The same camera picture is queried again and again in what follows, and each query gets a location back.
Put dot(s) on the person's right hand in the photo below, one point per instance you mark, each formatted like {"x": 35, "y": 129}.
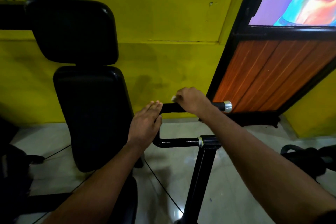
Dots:
{"x": 194, "y": 101}

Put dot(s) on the person's left hand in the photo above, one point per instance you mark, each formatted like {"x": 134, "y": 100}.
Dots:
{"x": 144, "y": 126}

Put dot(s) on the white cleaning wipe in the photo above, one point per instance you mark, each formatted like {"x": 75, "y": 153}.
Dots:
{"x": 173, "y": 98}

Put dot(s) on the person's right forearm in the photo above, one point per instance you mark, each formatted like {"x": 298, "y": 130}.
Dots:
{"x": 262, "y": 168}

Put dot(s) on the person's left forearm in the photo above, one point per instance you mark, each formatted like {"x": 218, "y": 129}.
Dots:
{"x": 99, "y": 192}

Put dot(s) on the black back pad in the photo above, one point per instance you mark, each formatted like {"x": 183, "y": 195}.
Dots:
{"x": 94, "y": 116}

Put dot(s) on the orange black edged panel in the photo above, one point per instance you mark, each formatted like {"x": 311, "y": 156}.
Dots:
{"x": 262, "y": 74}

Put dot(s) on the black round seat pad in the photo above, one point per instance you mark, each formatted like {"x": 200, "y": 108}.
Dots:
{"x": 127, "y": 200}

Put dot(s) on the black head pad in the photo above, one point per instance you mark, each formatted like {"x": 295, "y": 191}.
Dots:
{"x": 71, "y": 29}

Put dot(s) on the dark weight stack housing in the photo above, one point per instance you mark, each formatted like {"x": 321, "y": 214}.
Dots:
{"x": 13, "y": 174}

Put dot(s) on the black machine base frame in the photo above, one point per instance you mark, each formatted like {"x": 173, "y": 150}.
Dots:
{"x": 202, "y": 179}

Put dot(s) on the grey leg machine frame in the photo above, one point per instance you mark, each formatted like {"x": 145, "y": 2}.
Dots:
{"x": 284, "y": 149}

